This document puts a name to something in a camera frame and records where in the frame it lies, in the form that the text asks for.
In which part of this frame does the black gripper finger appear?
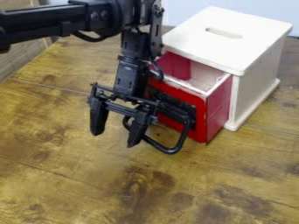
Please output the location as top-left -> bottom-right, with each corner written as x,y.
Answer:
127,109 -> 155,148
90,97 -> 109,136

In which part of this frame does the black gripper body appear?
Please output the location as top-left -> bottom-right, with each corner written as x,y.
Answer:
89,29 -> 163,115

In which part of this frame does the red wooden drawer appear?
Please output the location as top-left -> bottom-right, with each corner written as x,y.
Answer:
146,52 -> 233,144

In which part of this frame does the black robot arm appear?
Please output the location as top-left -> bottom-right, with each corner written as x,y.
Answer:
0,0 -> 165,150

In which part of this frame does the white wooden box cabinet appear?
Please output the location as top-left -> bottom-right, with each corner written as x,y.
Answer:
163,6 -> 293,131

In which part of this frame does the black metal drawer handle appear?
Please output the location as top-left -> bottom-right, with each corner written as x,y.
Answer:
122,87 -> 198,155

